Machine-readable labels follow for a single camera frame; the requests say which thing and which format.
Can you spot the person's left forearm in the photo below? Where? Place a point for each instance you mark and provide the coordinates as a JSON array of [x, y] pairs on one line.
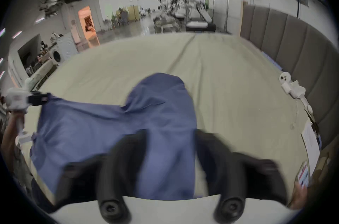
[[8, 138]]

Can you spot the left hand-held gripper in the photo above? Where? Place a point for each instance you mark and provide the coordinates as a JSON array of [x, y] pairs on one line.
[[16, 99]]

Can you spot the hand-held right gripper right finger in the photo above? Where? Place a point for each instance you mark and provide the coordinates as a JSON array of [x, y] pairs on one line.
[[225, 170]]

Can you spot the bed with beige sheet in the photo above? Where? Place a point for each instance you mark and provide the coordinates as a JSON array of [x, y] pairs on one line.
[[225, 79]]

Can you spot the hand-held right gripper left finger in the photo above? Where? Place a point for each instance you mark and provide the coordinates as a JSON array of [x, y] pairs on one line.
[[116, 164]]

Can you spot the person's left hand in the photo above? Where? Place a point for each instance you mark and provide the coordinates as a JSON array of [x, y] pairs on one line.
[[14, 118]]

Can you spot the phone with red label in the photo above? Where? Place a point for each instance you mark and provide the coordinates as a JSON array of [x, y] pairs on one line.
[[304, 174]]

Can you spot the grey padded headboard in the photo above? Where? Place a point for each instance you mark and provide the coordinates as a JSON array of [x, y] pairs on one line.
[[304, 45]]

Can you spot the white washing machine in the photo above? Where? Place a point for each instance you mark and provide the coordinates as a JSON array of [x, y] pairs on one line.
[[62, 49]]

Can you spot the group of people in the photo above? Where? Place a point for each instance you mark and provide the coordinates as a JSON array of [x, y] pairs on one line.
[[39, 57]]

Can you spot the white paper sheet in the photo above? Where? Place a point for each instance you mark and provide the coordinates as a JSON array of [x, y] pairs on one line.
[[312, 146]]

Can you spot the dark blue shirt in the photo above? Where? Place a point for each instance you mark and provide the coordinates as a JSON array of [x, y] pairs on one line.
[[159, 111]]

